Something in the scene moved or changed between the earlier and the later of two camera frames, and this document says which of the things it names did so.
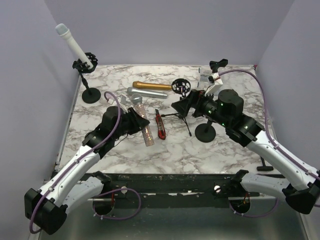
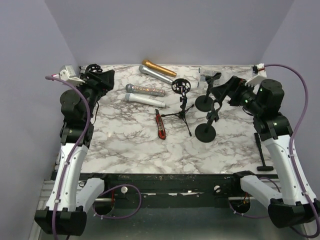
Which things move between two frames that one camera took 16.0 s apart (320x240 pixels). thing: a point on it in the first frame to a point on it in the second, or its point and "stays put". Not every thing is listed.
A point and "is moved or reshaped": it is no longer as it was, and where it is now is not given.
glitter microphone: [137, 100] to [130, 88]
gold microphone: [151, 86] to [157, 68]
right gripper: [199, 98] to [233, 87]
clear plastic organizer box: [203, 80] stays put
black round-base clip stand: [214, 65] is moved or reshaped
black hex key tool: [264, 168] stays put
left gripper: [137, 121] to [101, 86]
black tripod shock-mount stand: [180, 86] stays put
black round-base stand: [205, 132] stays put
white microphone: [63, 31] to [133, 97]
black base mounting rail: [190, 190] stays put
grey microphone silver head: [146, 92] to [155, 74]
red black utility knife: [160, 126] stays put
